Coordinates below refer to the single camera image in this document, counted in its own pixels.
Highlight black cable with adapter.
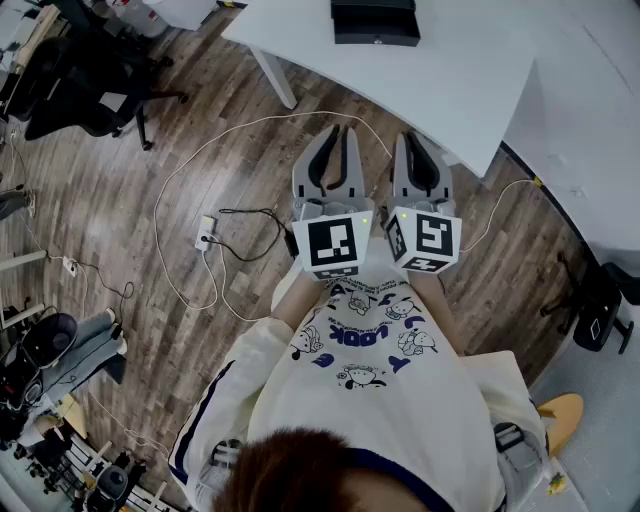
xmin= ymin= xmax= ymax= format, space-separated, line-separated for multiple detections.
xmin=218 ymin=207 xmax=297 ymax=262

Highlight thin white cable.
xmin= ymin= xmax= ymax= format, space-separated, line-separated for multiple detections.
xmin=457 ymin=178 xmax=544 ymax=254

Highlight white desk frame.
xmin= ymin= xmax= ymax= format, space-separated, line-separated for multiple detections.
xmin=0 ymin=248 xmax=49 ymax=274

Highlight yellow wooden stool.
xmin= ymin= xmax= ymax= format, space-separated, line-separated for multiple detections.
xmin=535 ymin=392 xmax=585 ymax=457

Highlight black box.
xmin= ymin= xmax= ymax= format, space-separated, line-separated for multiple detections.
xmin=333 ymin=13 xmax=422 ymax=48

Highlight white water dispenser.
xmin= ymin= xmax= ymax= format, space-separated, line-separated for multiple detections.
xmin=141 ymin=0 xmax=172 ymax=40

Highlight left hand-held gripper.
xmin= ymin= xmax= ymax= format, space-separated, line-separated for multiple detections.
xmin=290 ymin=123 xmax=374 ymax=282

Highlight grey trousers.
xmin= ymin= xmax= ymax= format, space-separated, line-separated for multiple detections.
xmin=497 ymin=429 xmax=551 ymax=512

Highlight person's right forearm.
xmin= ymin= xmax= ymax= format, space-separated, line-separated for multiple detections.
xmin=407 ymin=269 xmax=462 ymax=357

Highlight cream printed shirt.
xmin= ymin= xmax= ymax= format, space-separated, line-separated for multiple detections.
xmin=167 ymin=237 xmax=551 ymax=512

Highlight person's left forearm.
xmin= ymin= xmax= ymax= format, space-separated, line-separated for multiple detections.
xmin=271 ymin=267 xmax=322 ymax=329

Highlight long white cable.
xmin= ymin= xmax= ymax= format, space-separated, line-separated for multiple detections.
xmin=153 ymin=110 xmax=394 ymax=322

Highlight grey strap buckle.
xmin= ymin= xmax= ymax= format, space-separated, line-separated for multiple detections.
xmin=492 ymin=421 xmax=526 ymax=454
xmin=209 ymin=438 xmax=244 ymax=471

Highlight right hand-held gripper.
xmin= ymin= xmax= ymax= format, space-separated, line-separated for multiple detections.
xmin=382 ymin=130 xmax=464 ymax=276

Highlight white table leg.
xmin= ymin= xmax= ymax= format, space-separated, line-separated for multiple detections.
xmin=248 ymin=45 xmax=299 ymax=110

